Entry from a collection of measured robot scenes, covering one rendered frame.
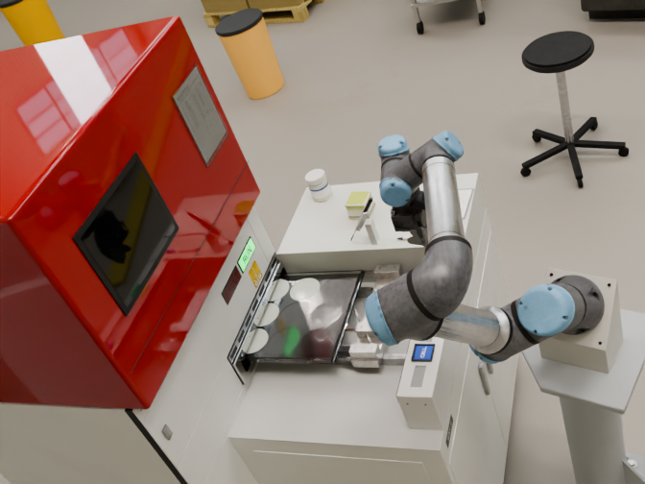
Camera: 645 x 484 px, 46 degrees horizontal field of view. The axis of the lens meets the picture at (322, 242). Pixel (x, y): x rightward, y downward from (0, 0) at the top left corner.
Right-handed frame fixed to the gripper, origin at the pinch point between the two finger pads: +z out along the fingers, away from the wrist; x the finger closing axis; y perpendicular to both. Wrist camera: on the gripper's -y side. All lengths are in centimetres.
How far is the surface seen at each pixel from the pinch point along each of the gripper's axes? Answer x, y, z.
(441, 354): 26.4, -4.1, 14.7
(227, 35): -288, 207, 57
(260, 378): 25, 55, 29
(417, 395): 39.5, -0.1, 14.5
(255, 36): -296, 192, 66
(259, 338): 16, 56, 21
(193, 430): 55, 58, 13
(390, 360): 19.1, 14.6, 26.4
